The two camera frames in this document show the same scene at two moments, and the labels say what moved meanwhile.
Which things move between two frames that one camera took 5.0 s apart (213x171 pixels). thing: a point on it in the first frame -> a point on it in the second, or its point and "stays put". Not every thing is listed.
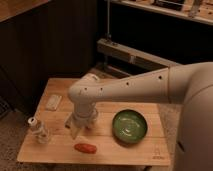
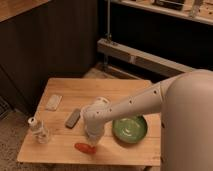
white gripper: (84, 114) -> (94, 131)
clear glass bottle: (40, 133) stays put
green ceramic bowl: (129, 127) stays put
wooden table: (124, 134) stays put
